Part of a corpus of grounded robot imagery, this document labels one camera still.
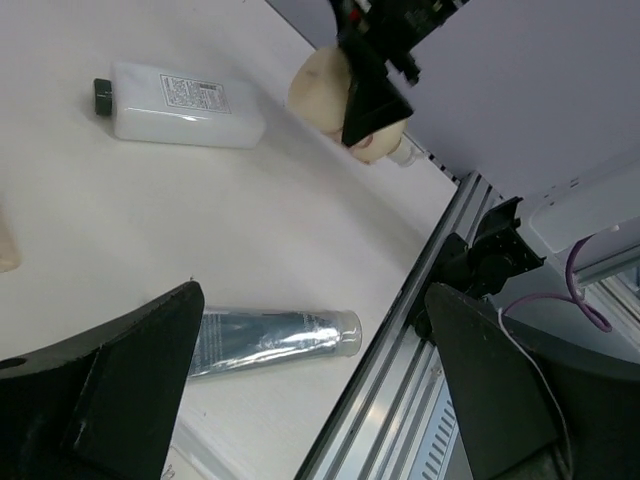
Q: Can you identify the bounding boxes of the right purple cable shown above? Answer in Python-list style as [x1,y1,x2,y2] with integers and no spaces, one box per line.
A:
[502,234,614,334]

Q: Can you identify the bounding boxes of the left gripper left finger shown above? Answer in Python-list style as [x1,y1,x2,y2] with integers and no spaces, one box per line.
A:
[1,281,204,479]

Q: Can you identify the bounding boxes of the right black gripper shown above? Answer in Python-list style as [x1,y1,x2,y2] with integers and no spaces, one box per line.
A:
[330,0,466,147]

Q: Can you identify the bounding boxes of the silver tube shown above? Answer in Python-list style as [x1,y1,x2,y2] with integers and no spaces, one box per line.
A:
[188,307,362,379]

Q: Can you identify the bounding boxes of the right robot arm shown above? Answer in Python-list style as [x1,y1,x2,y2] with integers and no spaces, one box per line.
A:
[331,1,639,333]

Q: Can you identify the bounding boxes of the cream lotion bottle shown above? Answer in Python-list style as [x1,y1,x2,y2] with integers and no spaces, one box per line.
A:
[287,46,426,167]

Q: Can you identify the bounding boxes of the white flat bottle right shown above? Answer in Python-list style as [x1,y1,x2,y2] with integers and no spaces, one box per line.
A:
[93,62,266,149]

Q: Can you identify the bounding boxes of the aluminium mounting rail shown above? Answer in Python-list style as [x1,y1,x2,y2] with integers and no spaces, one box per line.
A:
[296,172,500,479]

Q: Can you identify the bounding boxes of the white slotted cable duct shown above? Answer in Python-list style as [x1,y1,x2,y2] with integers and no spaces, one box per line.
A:
[409,382,459,480]

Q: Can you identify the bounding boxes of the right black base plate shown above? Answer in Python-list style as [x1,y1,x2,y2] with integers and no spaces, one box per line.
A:
[408,197,545,339]

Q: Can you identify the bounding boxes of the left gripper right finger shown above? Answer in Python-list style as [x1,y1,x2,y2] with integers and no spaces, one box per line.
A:
[425,284,639,479]

